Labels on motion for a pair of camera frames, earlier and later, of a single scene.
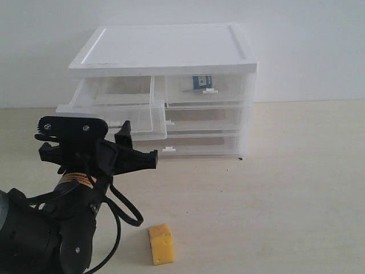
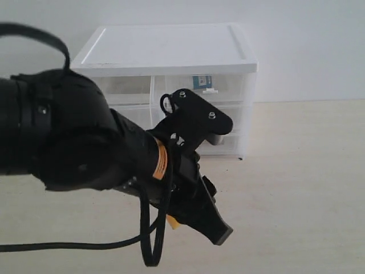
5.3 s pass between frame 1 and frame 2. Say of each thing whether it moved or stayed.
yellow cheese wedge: moved
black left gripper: moved
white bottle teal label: stayed
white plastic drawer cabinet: stayed
